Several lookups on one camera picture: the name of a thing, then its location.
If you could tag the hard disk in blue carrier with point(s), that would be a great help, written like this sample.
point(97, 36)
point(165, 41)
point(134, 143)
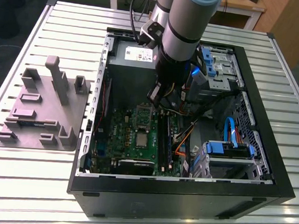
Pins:
point(215, 148)

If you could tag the grey power supply unit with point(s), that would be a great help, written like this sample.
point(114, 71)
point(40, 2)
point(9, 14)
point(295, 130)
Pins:
point(131, 77)

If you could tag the CPU socket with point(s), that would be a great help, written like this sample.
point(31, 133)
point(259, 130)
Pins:
point(142, 147)

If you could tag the wooden cabinet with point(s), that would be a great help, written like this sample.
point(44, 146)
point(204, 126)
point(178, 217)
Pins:
point(293, 29)

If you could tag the RAM stick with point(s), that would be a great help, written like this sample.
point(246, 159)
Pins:
point(168, 141)

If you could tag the wooden desk, white legs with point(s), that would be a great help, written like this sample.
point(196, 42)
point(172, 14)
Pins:
point(244, 5)

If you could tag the blue plastic drive latch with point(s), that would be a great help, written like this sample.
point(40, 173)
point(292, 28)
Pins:
point(211, 69)

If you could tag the grey plastic parts rack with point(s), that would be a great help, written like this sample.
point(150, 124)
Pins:
point(48, 125)

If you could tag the CPU with silver top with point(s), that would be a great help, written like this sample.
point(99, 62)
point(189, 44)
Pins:
point(142, 140)

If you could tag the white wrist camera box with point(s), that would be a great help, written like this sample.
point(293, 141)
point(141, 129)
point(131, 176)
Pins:
point(199, 77)

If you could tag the grey metal disk bay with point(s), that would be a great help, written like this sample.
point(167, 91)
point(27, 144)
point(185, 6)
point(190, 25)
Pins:
point(228, 160)

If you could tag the black PC case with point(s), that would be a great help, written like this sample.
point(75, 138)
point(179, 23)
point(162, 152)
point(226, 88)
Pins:
point(158, 202)

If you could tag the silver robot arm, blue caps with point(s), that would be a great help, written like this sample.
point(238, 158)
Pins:
point(184, 19)

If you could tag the grey metal drive cage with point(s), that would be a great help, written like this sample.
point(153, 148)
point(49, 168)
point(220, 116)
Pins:
point(218, 84)

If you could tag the black RAM slot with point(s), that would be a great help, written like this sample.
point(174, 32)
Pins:
point(160, 138)

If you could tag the green motherboard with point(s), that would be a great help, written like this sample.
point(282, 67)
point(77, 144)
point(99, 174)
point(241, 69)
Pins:
point(119, 140)

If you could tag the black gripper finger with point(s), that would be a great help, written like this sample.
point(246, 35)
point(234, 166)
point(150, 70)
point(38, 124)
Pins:
point(157, 95)

